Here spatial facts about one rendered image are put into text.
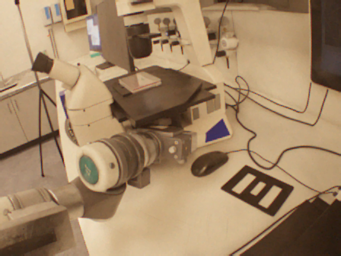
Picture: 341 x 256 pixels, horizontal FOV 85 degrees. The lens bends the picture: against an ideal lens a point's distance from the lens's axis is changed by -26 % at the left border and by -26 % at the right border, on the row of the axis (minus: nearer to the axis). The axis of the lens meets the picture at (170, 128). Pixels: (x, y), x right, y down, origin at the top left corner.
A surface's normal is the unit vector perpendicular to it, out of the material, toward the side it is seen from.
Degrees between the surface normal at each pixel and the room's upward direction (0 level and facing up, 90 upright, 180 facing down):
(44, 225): 83
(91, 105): 90
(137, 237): 0
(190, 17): 90
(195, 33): 90
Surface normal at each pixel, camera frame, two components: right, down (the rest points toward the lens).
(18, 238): 0.81, 0.05
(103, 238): -0.15, -0.86
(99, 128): 0.47, 0.38
